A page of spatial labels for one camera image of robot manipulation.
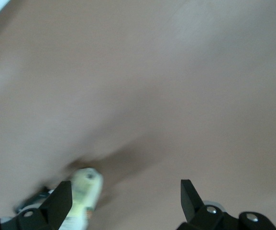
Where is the clear tennis ball can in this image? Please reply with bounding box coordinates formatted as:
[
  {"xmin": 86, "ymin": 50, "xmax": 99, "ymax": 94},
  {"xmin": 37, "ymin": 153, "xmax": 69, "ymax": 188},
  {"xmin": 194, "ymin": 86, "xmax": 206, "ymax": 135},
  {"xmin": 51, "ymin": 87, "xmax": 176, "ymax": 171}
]
[{"xmin": 62, "ymin": 167, "xmax": 104, "ymax": 230}]

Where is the brown table cover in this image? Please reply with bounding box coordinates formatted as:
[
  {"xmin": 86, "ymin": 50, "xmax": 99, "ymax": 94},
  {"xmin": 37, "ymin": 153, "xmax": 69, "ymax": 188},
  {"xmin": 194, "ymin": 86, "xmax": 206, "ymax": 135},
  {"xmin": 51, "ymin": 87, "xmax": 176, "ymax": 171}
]
[{"xmin": 0, "ymin": 0, "xmax": 276, "ymax": 230}]

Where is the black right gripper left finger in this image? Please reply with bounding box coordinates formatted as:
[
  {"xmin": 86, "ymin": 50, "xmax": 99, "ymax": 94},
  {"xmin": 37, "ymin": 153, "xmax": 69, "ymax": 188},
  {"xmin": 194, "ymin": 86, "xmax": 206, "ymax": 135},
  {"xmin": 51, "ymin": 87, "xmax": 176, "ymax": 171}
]
[{"xmin": 0, "ymin": 181, "xmax": 73, "ymax": 230}]

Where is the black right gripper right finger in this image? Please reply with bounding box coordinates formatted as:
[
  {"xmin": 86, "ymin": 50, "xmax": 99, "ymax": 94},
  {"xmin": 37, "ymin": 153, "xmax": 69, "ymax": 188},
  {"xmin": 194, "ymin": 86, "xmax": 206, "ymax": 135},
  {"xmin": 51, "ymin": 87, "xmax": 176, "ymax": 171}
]
[{"xmin": 177, "ymin": 179, "xmax": 276, "ymax": 230}]

